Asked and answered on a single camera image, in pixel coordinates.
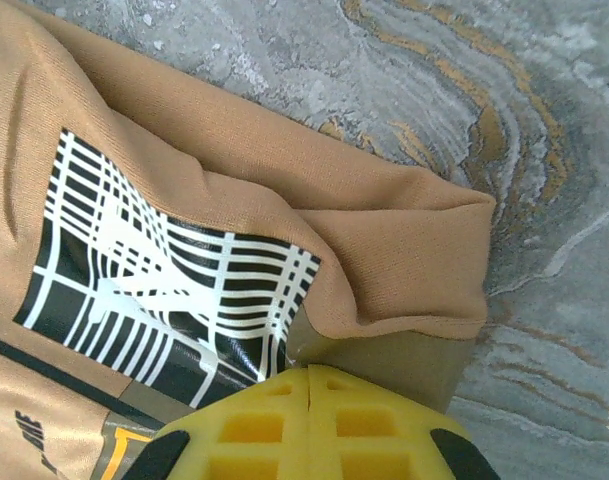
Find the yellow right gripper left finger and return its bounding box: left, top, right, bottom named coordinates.
left=121, top=364, right=311, bottom=480

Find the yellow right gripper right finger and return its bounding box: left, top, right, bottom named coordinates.
left=307, top=363, right=503, bottom=480

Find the tan t-shirt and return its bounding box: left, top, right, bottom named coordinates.
left=0, top=0, right=498, bottom=480

